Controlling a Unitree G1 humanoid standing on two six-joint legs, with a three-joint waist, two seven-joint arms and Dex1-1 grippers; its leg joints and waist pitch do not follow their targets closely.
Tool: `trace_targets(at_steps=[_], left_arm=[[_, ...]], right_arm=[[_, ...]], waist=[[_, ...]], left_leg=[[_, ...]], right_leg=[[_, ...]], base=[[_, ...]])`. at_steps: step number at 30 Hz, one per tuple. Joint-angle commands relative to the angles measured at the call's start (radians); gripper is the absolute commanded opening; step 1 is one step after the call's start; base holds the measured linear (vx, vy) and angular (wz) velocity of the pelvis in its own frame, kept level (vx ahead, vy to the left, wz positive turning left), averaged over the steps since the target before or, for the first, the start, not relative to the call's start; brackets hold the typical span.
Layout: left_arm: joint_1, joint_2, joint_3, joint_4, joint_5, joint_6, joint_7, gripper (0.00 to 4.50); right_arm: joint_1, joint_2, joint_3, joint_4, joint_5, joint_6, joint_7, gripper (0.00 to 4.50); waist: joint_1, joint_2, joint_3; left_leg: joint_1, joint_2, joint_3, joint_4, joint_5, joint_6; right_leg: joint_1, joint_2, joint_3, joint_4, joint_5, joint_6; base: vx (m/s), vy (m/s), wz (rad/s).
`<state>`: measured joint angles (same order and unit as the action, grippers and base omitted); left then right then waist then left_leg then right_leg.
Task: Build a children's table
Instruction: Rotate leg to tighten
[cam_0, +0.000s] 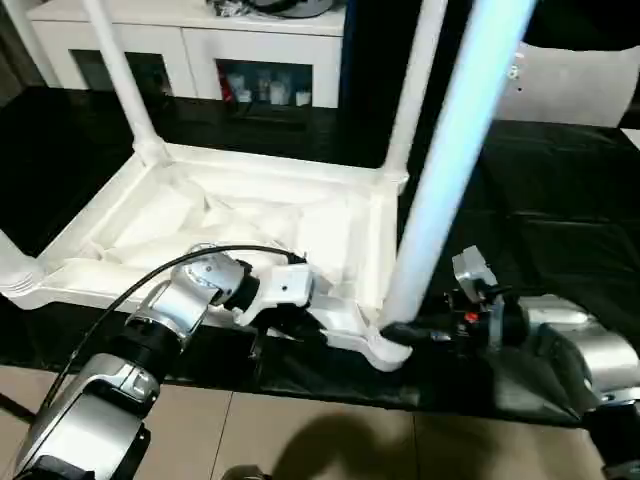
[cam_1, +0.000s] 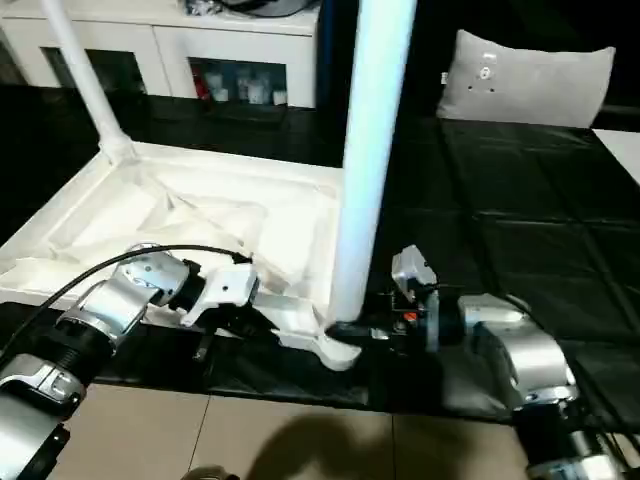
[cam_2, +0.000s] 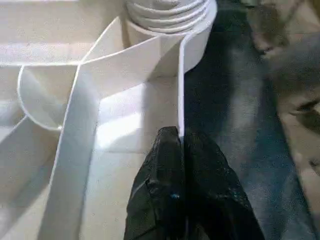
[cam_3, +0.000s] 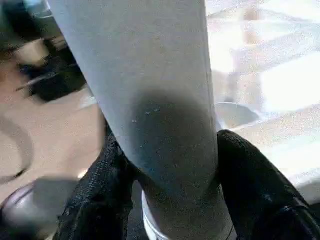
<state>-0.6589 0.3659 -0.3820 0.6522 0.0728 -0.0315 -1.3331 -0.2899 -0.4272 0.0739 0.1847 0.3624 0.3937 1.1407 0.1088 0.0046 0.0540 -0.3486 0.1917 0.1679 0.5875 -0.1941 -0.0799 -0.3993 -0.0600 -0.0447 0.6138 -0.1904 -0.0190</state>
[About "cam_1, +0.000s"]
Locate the grey cushion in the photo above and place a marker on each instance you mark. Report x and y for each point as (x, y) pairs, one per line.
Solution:
(530, 85)

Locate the black gear on cabinet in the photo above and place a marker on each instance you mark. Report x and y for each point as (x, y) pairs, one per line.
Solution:
(260, 6)

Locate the white plastic table top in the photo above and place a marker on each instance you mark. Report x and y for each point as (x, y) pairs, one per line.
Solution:
(180, 220)

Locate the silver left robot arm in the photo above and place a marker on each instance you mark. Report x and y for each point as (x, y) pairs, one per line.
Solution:
(110, 310)

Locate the black cabinet with yellow label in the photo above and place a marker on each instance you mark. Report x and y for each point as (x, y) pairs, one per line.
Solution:
(430, 50)

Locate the white glass-door cabinet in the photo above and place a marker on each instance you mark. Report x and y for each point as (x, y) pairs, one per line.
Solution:
(170, 50)

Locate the black table mat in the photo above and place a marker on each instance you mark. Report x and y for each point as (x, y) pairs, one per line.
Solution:
(540, 220)

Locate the white flat board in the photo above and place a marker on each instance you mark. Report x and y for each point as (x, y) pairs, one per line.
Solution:
(622, 155)

